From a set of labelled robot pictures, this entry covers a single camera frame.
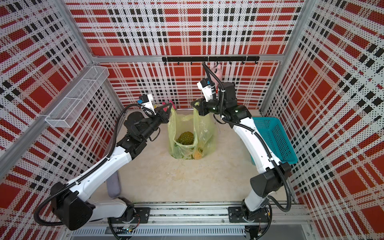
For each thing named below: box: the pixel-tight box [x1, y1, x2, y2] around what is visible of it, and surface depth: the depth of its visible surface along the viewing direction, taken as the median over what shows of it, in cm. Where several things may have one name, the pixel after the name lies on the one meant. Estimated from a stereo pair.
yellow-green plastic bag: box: [167, 102, 217, 160], surface depth 78 cm
